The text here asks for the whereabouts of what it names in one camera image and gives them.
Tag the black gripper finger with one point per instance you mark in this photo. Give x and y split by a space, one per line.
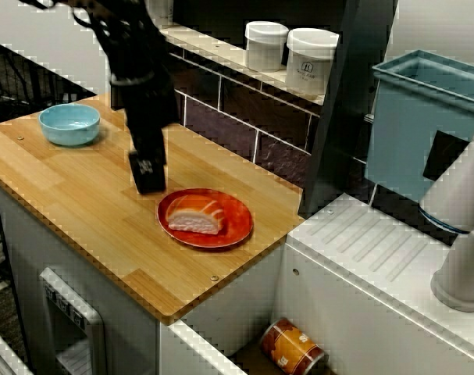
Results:
148 176

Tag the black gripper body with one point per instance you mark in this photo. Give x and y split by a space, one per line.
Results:
147 113

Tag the salmon sushi toy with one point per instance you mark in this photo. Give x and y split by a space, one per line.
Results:
193 218

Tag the light blue bowl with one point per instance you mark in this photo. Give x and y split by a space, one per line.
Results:
68 131

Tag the black WidowX robot arm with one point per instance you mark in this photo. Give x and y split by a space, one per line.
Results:
123 39

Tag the red plate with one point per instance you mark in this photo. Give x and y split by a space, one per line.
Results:
236 230

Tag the white container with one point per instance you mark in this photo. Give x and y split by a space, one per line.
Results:
160 8

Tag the plain white jar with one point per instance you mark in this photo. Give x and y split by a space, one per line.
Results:
266 47

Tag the white toy kitchen cabinet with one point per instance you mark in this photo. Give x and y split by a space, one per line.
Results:
26 242

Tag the white jar with print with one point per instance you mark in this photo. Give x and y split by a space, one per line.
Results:
311 66

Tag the dark grey upright panel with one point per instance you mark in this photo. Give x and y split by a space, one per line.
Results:
338 117

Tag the orange soup can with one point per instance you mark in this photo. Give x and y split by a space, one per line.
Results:
291 347

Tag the white toy sink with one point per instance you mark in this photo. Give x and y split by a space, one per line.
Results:
357 312

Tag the teal plastic box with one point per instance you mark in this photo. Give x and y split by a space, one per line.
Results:
400 136

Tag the grey toy faucet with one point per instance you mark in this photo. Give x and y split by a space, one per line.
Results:
459 265

